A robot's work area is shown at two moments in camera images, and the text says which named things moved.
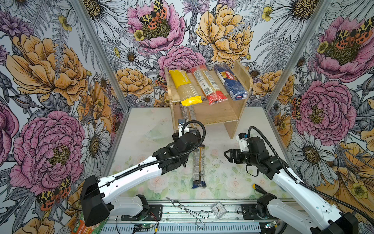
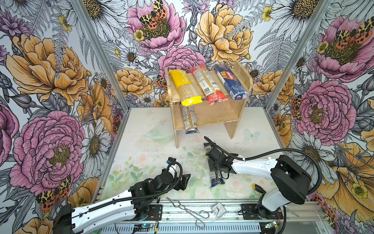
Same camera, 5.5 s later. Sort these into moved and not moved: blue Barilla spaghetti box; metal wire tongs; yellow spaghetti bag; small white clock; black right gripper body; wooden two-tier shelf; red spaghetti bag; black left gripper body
Moved: black right gripper body; black left gripper body
Not moved: yellow spaghetti bag; red spaghetti bag; wooden two-tier shelf; small white clock; metal wire tongs; blue Barilla spaghetti box
